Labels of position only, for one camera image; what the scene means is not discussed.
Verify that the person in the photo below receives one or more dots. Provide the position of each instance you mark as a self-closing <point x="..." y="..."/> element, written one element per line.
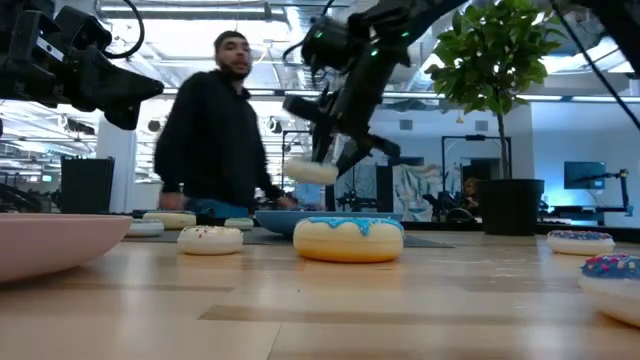
<point x="210" y="135"/>
<point x="470" y="192"/>

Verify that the small cream sprinkled donut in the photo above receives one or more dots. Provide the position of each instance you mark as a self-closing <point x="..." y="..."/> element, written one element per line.
<point x="210" y="242"/>

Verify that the ceiling light strip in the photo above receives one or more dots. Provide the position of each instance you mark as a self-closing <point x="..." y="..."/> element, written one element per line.
<point x="280" y="93"/>

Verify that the painted wall canvas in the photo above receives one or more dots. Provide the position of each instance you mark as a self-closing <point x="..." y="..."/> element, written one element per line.
<point x="415" y="192"/>

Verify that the small dark blue sprinkled donut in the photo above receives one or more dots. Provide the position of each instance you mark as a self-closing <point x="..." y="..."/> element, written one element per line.
<point x="580" y="243"/>
<point x="612" y="295"/>

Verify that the large white teal-striped donut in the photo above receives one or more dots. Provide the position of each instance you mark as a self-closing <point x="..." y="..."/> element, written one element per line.
<point x="307" y="172"/>

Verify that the large blue-iced yellow donut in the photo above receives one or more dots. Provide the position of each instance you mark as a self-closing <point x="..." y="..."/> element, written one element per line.
<point x="348" y="245"/>

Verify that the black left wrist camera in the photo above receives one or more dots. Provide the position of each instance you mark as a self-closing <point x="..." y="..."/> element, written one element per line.
<point x="80" y="27"/>

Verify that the wall screen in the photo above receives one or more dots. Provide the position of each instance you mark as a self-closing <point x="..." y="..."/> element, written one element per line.
<point x="584" y="175"/>

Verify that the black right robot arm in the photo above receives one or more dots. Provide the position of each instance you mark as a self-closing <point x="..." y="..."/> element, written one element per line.
<point x="395" y="20"/>

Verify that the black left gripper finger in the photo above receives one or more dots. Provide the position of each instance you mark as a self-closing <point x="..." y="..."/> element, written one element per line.
<point x="112" y="82"/>
<point x="122" y="116"/>

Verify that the white column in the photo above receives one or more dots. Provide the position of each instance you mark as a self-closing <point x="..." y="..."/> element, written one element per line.
<point x="117" y="165"/>

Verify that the small light blue donut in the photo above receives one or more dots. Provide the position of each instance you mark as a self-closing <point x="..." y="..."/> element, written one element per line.
<point x="239" y="224"/>

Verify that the background black robot arm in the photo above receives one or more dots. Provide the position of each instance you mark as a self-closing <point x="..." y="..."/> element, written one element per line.
<point x="622" y="182"/>

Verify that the black aluminium table frame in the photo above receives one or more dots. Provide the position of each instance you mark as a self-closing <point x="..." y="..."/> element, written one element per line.
<point x="450" y="226"/>

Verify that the green plant in black pot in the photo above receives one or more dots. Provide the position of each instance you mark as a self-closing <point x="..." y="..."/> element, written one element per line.
<point x="500" y="65"/>

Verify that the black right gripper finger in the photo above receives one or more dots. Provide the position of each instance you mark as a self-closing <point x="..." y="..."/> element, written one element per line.
<point x="321" y="130"/>
<point x="367" y="147"/>

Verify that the large chocolate-iced donut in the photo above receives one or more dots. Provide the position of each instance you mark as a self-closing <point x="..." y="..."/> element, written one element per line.
<point x="172" y="220"/>

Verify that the black upright panel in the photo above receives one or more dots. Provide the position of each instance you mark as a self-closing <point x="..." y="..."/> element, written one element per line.
<point x="87" y="185"/>

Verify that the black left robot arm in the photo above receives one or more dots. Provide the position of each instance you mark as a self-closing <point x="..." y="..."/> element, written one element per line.
<point x="15" y="75"/>

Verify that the blue plate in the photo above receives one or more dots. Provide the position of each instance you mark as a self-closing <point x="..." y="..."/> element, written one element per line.
<point x="275" y="222"/>

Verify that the small green-iced donut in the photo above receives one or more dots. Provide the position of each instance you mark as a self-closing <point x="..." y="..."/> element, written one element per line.
<point x="145" y="229"/>

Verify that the pink plate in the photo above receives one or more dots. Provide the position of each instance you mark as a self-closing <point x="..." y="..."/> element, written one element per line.
<point x="50" y="245"/>

